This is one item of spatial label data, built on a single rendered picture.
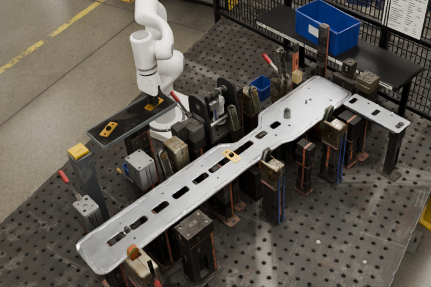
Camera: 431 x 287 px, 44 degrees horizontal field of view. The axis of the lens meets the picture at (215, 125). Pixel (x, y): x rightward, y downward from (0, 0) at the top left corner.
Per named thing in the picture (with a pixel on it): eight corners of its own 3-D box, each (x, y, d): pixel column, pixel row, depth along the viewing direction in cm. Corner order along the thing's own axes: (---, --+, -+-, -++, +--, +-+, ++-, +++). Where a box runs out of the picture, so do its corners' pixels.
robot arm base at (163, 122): (138, 122, 279) (134, 95, 266) (159, 100, 290) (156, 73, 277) (169, 134, 272) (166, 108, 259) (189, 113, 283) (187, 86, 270)
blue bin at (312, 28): (335, 56, 263) (337, 34, 254) (293, 31, 282) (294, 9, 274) (359, 44, 269) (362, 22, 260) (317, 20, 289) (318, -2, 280)
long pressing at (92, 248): (104, 284, 183) (104, 281, 182) (70, 245, 196) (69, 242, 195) (355, 95, 247) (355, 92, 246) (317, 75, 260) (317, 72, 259)
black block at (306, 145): (307, 201, 240) (310, 155, 220) (289, 188, 246) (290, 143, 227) (319, 191, 244) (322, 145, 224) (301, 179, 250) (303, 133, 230)
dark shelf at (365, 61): (395, 93, 244) (396, 88, 242) (253, 23, 296) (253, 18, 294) (422, 71, 254) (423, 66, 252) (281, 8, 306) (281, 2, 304)
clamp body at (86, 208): (102, 275, 219) (82, 220, 195) (88, 259, 226) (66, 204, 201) (122, 261, 223) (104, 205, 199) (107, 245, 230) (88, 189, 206)
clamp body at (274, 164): (275, 230, 229) (276, 176, 206) (254, 214, 236) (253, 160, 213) (290, 218, 233) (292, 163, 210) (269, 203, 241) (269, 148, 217)
